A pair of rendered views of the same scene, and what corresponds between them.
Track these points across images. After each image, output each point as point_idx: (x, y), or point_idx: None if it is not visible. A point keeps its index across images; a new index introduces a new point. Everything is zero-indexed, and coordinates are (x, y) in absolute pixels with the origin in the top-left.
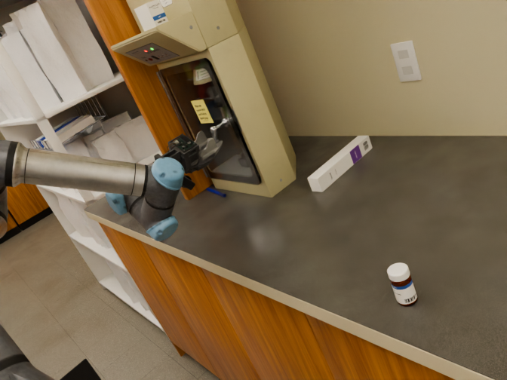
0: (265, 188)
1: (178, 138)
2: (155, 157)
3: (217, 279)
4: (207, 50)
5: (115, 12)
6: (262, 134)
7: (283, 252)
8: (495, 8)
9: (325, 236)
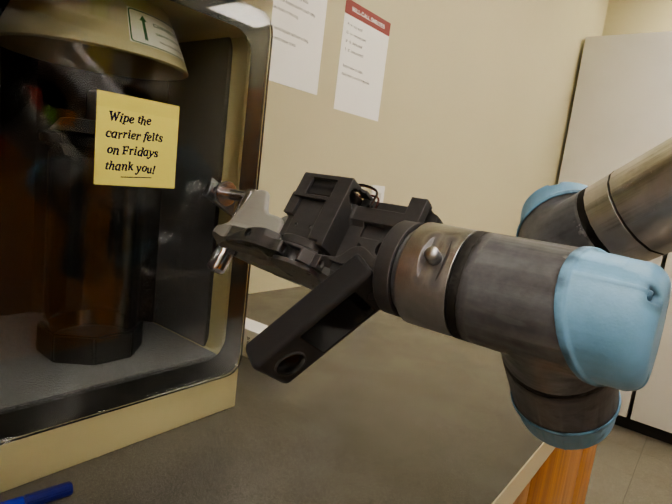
0: (229, 385)
1: (325, 180)
2: (429, 204)
3: None
4: (268, 1)
5: None
6: None
7: (470, 405)
8: (298, 162)
9: (434, 373)
